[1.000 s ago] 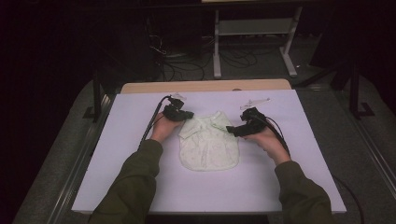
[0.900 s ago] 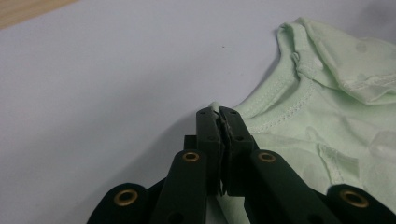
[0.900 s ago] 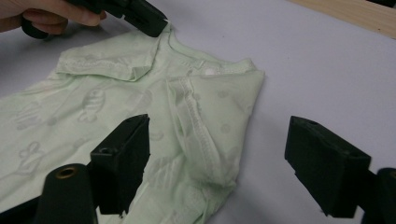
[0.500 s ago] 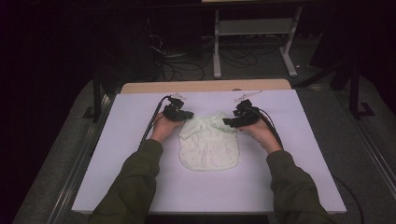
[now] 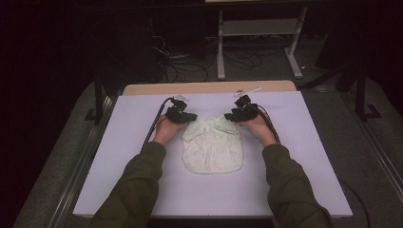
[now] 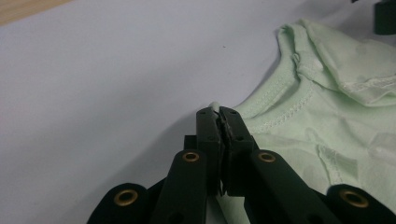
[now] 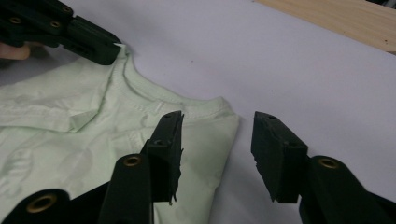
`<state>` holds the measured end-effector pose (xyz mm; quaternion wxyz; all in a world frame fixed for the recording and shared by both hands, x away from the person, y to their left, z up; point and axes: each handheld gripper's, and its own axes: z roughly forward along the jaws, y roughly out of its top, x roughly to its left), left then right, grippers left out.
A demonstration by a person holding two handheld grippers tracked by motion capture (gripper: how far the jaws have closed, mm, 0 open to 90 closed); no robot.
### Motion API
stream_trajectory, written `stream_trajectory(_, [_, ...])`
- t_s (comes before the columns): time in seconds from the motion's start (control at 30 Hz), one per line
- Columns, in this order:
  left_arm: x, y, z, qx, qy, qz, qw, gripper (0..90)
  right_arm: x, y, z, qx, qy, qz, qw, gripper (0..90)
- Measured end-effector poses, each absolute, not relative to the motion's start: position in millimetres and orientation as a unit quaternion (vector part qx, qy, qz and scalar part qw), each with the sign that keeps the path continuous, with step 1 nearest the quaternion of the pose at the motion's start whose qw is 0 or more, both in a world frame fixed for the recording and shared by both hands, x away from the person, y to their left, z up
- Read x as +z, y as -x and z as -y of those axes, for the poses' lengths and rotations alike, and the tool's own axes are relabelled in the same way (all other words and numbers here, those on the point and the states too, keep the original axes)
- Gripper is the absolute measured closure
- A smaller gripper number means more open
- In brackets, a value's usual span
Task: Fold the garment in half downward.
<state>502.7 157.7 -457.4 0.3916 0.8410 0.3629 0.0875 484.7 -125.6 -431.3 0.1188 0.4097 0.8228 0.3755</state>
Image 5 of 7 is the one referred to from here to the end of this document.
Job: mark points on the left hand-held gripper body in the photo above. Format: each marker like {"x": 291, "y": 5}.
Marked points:
{"x": 177, "y": 110}

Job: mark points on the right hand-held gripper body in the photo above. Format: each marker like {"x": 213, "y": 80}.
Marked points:
{"x": 245, "y": 107}

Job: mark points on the pale green baby shirt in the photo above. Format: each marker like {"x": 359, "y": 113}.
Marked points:
{"x": 212, "y": 148}

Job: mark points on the person's left hand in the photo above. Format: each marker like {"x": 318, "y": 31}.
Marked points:
{"x": 168, "y": 129}

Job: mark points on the person's right hand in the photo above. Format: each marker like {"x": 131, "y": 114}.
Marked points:
{"x": 258, "y": 129}

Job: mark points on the black metal stand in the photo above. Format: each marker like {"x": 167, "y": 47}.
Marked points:
{"x": 361, "y": 95}
{"x": 99, "y": 104}

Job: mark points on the white metal desk frame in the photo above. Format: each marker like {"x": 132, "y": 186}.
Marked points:
{"x": 259, "y": 27}

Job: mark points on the grey metal floor rail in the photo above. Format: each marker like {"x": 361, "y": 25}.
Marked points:
{"x": 82, "y": 158}
{"x": 377, "y": 152}

